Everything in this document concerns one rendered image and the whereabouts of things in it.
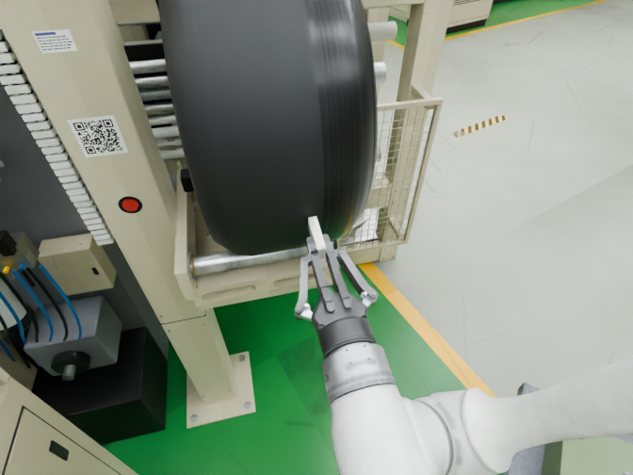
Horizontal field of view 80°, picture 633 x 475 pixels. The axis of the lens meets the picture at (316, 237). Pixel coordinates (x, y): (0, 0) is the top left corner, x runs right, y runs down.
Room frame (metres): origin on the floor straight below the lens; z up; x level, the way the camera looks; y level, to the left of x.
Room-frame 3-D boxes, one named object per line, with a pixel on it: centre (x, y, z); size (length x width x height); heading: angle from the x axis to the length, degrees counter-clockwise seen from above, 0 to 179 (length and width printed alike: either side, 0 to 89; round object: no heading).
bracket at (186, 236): (0.71, 0.33, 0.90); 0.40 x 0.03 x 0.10; 13
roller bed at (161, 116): (1.07, 0.46, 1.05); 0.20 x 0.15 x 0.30; 103
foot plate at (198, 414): (0.67, 0.40, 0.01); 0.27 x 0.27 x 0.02; 13
